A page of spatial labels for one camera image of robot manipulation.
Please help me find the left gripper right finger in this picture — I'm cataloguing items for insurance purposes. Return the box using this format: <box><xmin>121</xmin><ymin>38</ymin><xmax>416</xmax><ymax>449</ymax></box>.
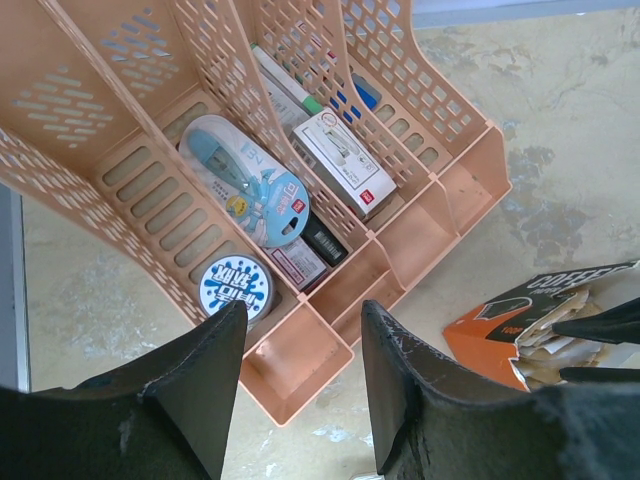
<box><xmin>361</xmin><ymin>300</ymin><xmax>639</xmax><ymax>479</ymax></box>

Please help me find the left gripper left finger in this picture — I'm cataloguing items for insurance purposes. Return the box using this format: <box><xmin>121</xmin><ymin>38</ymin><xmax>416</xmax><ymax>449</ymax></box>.
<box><xmin>1</xmin><ymin>301</ymin><xmax>247</xmax><ymax>479</ymax></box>

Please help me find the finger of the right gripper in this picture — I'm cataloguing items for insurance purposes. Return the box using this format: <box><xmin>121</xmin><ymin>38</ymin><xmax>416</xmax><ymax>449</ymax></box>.
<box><xmin>552</xmin><ymin>298</ymin><xmax>640</xmax><ymax>345</ymax></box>
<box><xmin>559</xmin><ymin>367</ymin><xmax>640</xmax><ymax>383</ymax></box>

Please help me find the coffee filter box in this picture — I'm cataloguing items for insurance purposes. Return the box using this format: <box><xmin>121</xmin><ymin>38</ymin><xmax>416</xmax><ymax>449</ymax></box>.
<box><xmin>443</xmin><ymin>260</ymin><xmax>639</xmax><ymax>392</ymax></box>

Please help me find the black barcode small box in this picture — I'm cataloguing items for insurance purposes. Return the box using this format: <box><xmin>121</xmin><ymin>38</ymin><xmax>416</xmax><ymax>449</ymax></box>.
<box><xmin>301</xmin><ymin>213</ymin><xmax>348</xmax><ymax>267</ymax></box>

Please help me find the red white small carton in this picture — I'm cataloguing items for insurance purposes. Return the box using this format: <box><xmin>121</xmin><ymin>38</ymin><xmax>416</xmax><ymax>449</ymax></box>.
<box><xmin>264</xmin><ymin>237</ymin><xmax>329</xmax><ymax>292</ymax></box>

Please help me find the blue white tape roll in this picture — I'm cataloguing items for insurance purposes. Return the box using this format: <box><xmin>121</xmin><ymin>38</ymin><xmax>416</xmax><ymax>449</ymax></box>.
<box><xmin>178</xmin><ymin>114</ymin><xmax>310</xmax><ymax>248</ymax></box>

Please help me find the white red small box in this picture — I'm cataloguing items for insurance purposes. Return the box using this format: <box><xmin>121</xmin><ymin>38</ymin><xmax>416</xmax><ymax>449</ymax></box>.
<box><xmin>291</xmin><ymin>108</ymin><xmax>396</xmax><ymax>220</ymax></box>

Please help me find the peach plastic file organizer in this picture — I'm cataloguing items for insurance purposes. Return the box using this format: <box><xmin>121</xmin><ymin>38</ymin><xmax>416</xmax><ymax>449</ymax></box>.
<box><xmin>1</xmin><ymin>1</ymin><xmax>511</xmax><ymax>426</ymax></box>

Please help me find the blue stamp block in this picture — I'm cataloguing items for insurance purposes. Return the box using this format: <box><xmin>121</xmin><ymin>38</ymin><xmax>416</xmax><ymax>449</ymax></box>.
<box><xmin>330</xmin><ymin>72</ymin><xmax>381</xmax><ymax>124</ymax></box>

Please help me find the white paper packet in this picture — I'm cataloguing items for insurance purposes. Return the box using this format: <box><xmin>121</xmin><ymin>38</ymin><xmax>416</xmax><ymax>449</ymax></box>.
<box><xmin>251</xmin><ymin>44</ymin><xmax>313</xmax><ymax>137</ymax></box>

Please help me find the green capped white marker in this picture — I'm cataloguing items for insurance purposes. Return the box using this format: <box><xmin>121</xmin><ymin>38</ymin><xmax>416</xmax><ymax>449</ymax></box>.
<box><xmin>281</xmin><ymin>62</ymin><xmax>324</xmax><ymax>115</ymax></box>

